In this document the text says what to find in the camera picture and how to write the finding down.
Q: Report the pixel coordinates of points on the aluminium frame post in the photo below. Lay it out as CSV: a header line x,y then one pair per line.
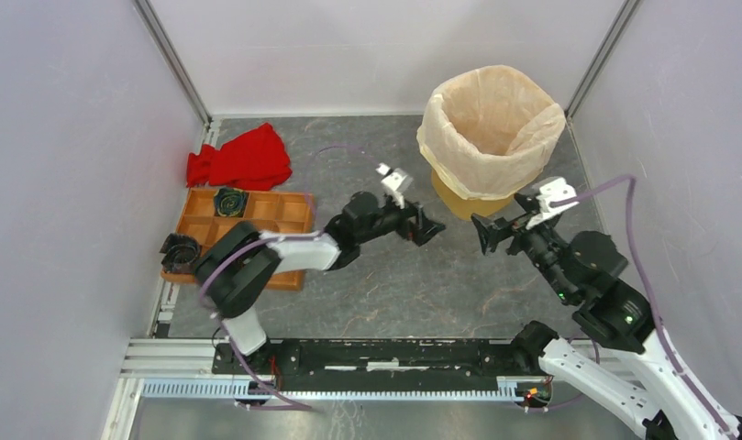
x,y
616,30
168,51

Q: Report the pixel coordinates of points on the yellow plastic trash bin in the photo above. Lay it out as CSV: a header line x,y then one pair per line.
x,y
465,208

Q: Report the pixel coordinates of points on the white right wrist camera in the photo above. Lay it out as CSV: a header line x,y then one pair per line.
x,y
549,198

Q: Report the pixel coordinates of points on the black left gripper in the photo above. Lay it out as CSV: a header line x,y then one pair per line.
x,y
411,230

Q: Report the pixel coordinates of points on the black green trash bag roll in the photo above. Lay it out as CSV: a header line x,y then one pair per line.
x,y
230,202

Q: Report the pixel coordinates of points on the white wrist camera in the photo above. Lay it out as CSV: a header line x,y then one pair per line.
x,y
549,198
395,182

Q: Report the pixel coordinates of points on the red cloth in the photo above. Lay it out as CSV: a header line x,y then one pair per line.
x,y
256,160

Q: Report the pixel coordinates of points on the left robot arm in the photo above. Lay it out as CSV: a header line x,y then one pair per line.
x,y
234,272

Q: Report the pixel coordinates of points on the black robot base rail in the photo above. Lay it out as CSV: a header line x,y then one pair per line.
x,y
388,364

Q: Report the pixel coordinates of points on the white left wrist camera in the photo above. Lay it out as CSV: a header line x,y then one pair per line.
x,y
395,182

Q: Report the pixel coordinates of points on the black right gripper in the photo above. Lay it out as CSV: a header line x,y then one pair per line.
x,y
489,234

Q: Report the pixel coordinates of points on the translucent white trash bag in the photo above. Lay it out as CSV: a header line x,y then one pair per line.
x,y
489,132

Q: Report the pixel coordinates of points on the wooden compartment tray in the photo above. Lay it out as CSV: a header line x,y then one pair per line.
x,y
283,212

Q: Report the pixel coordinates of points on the left aluminium frame post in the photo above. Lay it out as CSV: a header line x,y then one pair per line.
x,y
168,51

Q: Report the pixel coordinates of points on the right aluminium frame post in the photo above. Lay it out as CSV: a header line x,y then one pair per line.
x,y
616,30

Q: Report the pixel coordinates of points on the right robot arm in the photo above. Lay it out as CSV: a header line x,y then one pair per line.
x,y
663,402

